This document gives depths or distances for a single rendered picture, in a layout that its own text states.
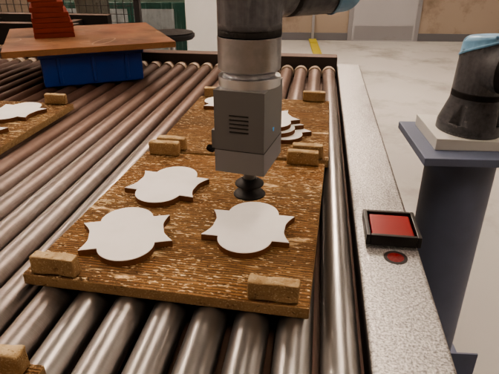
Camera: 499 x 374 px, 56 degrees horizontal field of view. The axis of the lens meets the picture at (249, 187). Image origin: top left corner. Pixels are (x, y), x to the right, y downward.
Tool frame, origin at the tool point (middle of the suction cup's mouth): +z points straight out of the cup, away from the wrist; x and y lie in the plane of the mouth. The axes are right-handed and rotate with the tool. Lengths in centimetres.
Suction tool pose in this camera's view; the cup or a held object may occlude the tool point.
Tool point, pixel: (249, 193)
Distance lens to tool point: 64.1
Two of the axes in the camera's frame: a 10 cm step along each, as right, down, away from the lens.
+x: 9.5, 1.3, -2.7
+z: 0.0, 9.0, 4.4
